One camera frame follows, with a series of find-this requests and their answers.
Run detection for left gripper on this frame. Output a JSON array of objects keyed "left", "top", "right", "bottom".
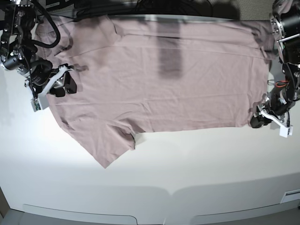
[{"left": 250, "top": 93, "right": 293, "bottom": 128}]

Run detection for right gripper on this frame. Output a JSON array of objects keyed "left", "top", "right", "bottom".
[{"left": 24, "top": 60, "right": 77, "bottom": 98}]

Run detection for mauve pink T-shirt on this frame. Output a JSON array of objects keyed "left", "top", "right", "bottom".
[{"left": 38, "top": 16, "right": 275, "bottom": 168}]

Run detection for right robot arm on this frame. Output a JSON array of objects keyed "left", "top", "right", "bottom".
[{"left": 0, "top": 0, "right": 77, "bottom": 99}]

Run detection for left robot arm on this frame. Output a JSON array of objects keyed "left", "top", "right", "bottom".
[{"left": 250, "top": 0, "right": 300, "bottom": 131}]

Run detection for white label sticker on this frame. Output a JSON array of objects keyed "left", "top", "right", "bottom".
[{"left": 280, "top": 189, "right": 300, "bottom": 203}]

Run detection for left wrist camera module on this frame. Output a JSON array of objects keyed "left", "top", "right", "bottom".
[{"left": 279, "top": 125, "right": 293, "bottom": 138}]

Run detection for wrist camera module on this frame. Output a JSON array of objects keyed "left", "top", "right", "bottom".
[
  {"left": 279, "top": 125, "right": 293, "bottom": 138},
  {"left": 30, "top": 96, "right": 49, "bottom": 112}
]

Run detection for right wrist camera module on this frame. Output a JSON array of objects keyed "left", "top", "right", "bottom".
[{"left": 30, "top": 96, "right": 49, "bottom": 112}]

